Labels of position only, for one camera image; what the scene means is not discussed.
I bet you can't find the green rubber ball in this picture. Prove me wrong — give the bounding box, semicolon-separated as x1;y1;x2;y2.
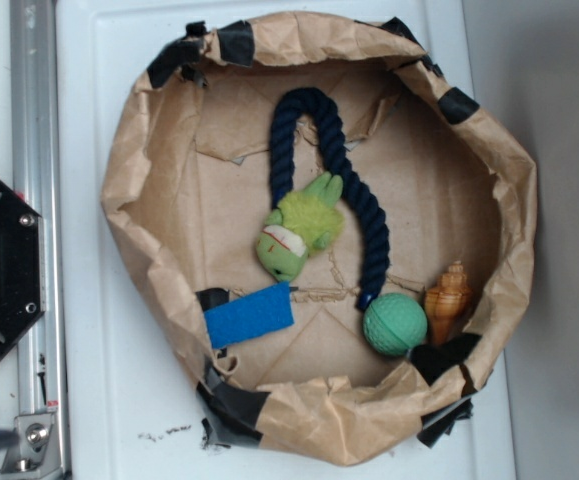
363;293;427;357

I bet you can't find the green plush toy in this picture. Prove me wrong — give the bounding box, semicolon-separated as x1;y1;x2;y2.
255;172;345;282

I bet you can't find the brown paper bin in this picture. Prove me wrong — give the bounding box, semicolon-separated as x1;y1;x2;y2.
101;12;537;466

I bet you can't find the blue felt rectangle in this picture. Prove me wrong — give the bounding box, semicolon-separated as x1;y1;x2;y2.
198;282;294;349

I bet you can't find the orange seashell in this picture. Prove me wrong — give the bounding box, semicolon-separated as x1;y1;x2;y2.
424;261;473;346

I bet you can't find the dark blue rope toy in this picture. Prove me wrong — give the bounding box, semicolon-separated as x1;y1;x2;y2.
269;87;390;312

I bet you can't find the aluminium frame rail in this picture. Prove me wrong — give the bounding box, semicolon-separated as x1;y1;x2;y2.
9;1;72;479

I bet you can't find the metal corner bracket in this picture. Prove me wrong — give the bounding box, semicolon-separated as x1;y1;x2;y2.
0;413;65;480

